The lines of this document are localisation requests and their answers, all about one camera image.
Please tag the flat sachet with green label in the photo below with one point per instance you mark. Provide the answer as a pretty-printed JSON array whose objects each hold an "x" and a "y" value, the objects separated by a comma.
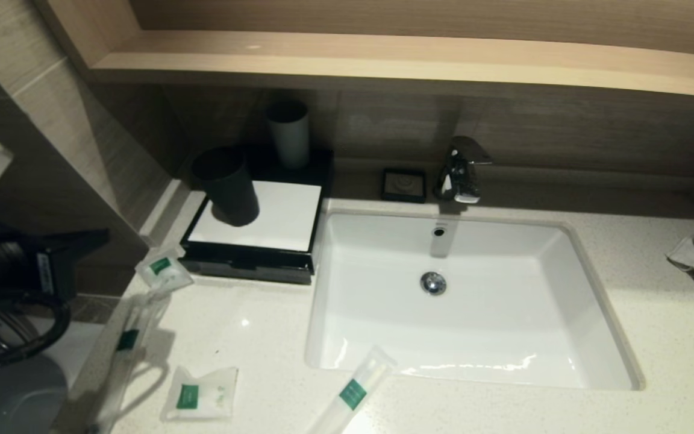
[{"x": 199, "y": 395}]

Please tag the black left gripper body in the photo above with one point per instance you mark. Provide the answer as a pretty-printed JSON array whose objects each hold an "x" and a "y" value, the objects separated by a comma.
[{"x": 9, "y": 259}]

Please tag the small sachet with green label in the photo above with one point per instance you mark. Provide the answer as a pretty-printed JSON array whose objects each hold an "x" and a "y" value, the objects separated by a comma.
[{"x": 163, "y": 271}]

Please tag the chrome sink drain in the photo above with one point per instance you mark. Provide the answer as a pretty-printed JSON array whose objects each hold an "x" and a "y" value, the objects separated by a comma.
[{"x": 433, "y": 283}]

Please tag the light wooden wall shelf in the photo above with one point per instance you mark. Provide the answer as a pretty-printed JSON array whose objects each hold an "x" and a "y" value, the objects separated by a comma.
[{"x": 383, "y": 60}]

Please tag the black tray with white liner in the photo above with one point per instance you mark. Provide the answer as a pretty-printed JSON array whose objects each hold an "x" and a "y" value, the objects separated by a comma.
[{"x": 275, "y": 217}]

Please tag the black glossy box drawer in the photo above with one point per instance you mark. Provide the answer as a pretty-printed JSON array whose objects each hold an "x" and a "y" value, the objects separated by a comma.
[{"x": 244, "y": 274}]

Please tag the black square soap dish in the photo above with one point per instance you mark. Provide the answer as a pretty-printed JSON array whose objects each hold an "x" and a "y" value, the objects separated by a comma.
[{"x": 404, "y": 184}]

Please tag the white ceramic sink basin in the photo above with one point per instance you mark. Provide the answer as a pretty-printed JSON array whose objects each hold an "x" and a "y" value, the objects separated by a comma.
[{"x": 503, "y": 313}]

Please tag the black plastic cup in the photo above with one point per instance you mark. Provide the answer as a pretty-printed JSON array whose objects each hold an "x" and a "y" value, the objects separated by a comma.
[{"x": 229, "y": 187}]

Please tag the grey plastic cup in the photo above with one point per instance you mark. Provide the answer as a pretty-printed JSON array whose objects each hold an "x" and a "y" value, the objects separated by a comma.
[{"x": 290, "y": 141}]

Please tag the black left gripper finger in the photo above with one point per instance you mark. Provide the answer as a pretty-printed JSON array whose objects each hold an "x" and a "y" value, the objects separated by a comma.
[{"x": 91, "y": 240}]

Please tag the clear tube packet green label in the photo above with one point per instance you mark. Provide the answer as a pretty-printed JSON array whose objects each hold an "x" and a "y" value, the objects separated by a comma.
[{"x": 353, "y": 392}]

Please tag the chrome sink faucet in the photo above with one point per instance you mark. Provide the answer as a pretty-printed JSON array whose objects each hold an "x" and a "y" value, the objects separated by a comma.
[{"x": 461, "y": 175}]

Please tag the long clear toothbrush packet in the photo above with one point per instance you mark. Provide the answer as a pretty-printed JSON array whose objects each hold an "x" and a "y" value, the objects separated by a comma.
[{"x": 124, "y": 349}]

